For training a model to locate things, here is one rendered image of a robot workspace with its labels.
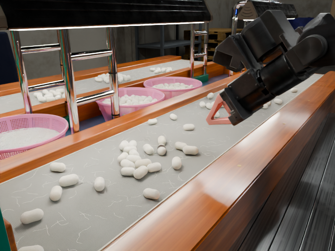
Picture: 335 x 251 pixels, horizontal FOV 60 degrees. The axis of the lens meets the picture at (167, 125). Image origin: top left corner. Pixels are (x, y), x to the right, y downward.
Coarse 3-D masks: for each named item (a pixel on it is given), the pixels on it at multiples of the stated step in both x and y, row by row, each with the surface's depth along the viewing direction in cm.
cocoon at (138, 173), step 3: (138, 168) 60; (141, 168) 60; (144, 168) 61; (147, 168) 62; (135, 171) 60; (138, 171) 60; (141, 171) 60; (144, 171) 60; (147, 171) 61; (135, 174) 59; (138, 174) 59; (141, 174) 60; (144, 174) 60; (135, 177) 60; (138, 177) 60; (141, 177) 60
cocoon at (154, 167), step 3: (156, 162) 63; (150, 165) 62; (153, 165) 62; (156, 165) 63; (159, 165) 63; (150, 168) 62; (153, 168) 62; (156, 168) 62; (159, 168) 63; (150, 171) 62; (153, 171) 62
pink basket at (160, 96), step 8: (120, 88) 122; (128, 88) 123; (136, 88) 123; (144, 88) 123; (120, 96) 122; (152, 96) 121; (160, 96) 116; (104, 104) 101; (144, 104) 101; (152, 104) 102; (104, 112) 105; (120, 112) 101; (128, 112) 101
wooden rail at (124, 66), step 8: (168, 56) 218; (176, 56) 218; (120, 64) 183; (128, 64) 183; (136, 64) 183; (144, 64) 187; (152, 64) 194; (80, 72) 158; (88, 72) 158; (96, 72) 158; (104, 72) 162; (32, 80) 139; (40, 80) 139; (48, 80) 139; (56, 80) 140; (0, 88) 124; (8, 88) 124; (16, 88) 125; (0, 96) 120
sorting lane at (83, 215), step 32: (288, 96) 121; (160, 128) 87; (224, 128) 87; (64, 160) 68; (96, 160) 68; (160, 160) 68; (192, 160) 68; (0, 192) 56; (32, 192) 56; (64, 192) 56; (96, 192) 56; (128, 192) 56; (160, 192) 56; (32, 224) 47; (64, 224) 47; (96, 224) 47; (128, 224) 47
